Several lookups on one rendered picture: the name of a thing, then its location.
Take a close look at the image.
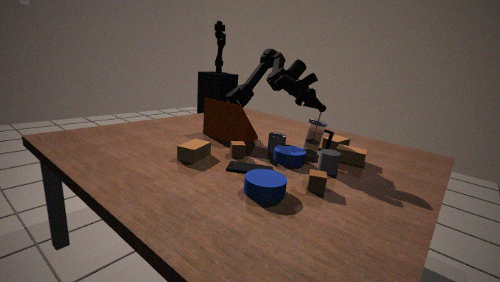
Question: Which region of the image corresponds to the blue short cylinder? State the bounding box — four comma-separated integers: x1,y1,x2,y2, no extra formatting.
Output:
244,169,287,203
273,145,306,167

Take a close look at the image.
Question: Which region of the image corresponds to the french press coffee maker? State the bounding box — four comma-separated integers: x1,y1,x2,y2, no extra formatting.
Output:
302,105,334,157

